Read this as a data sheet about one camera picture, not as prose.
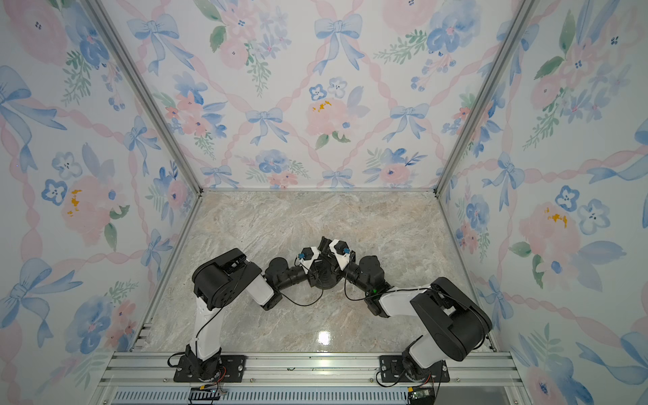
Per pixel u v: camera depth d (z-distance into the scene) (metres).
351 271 0.75
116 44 0.75
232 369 0.73
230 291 0.54
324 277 0.79
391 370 0.73
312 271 0.80
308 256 0.77
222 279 0.54
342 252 0.70
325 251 0.78
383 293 0.70
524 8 0.68
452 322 0.45
